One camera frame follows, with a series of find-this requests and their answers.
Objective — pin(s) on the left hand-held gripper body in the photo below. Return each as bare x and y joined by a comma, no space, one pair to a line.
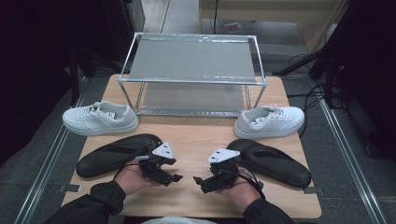
163,151

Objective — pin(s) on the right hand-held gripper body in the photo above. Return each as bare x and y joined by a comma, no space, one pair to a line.
222,154

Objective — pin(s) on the black slipper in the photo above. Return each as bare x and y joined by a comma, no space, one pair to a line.
112,157
274,165

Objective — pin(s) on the white sneaker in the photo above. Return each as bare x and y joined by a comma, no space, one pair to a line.
271,124
99,123

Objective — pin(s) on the metal shoe rack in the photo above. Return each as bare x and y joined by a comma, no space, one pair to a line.
193,59

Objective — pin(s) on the person's right hand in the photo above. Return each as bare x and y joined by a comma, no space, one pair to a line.
243,194

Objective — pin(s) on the person's left hand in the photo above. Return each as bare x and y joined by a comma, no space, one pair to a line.
132,180

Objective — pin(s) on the person's light clothing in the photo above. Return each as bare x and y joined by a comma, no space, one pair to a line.
177,220

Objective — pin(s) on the grey tape piece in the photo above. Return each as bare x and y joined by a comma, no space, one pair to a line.
71,188
311,190

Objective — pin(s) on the black stand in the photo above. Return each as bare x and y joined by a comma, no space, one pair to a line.
74,84
295,65

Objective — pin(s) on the red label booklet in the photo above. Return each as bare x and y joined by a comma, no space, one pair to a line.
233,27

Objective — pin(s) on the wooden cabinet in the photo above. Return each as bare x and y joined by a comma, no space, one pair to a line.
274,12

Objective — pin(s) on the dark curtain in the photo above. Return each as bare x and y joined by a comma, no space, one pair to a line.
373,62
31,62

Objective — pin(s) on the metal floor rail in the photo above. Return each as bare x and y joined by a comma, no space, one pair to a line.
40,186
351,161
165,15

